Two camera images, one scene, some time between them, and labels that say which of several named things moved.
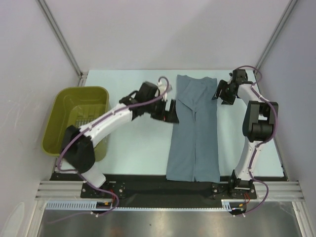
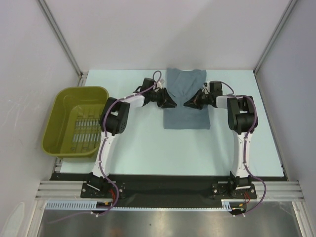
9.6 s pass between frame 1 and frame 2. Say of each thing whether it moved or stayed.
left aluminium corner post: stayed
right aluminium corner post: stayed
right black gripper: moved
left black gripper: moved
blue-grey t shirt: moved
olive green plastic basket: stayed
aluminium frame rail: stayed
